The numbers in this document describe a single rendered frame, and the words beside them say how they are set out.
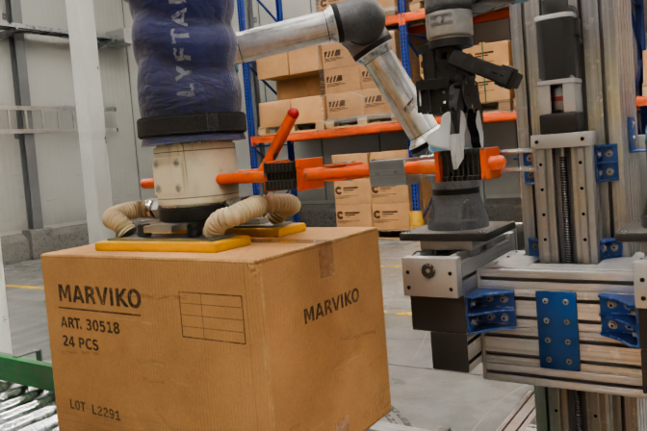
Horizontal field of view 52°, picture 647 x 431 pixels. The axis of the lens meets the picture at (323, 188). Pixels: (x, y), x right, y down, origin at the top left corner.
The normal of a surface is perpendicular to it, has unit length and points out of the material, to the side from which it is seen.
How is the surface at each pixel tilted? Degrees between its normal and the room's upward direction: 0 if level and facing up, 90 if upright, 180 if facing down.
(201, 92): 84
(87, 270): 90
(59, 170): 90
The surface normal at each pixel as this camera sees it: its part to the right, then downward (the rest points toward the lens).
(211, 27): 0.57, -0.37
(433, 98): -0.54, 0.09
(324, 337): 0.83, -0.04
